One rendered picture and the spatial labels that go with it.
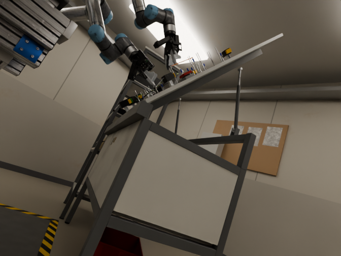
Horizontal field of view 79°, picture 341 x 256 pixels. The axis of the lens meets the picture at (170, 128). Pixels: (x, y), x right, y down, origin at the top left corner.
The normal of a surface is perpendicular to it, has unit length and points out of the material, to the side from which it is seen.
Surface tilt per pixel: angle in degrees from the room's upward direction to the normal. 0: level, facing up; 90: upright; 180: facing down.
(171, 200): 90
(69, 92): 90
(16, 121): 90
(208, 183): 90
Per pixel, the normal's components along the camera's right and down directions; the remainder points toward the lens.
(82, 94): 0.72, 0.09
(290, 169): -0.59, -0.44
